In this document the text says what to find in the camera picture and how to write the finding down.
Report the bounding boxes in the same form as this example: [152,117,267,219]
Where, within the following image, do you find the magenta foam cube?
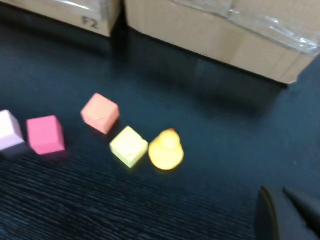
[26,114,66,156]

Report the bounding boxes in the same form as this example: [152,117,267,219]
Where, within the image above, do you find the light pink foam cube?
[0,109,26,153]

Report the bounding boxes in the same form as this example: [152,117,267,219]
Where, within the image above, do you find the yellow foam cube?
[109,125,150,169]

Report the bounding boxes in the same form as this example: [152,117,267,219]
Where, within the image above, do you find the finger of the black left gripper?
[282,186,320,232]
[254,186,320,240]

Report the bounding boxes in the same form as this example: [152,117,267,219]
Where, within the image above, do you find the cardboard box with F2 print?
[0,0,122,38]

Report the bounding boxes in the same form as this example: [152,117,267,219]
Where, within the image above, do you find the cardboard box with white label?
[123,0,320,87]

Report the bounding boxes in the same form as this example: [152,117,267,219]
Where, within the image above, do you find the orange foam cube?
[80,92,120,136]

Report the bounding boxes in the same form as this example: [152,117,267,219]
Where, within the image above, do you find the yellow rubber duck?
[148,128,185,171]

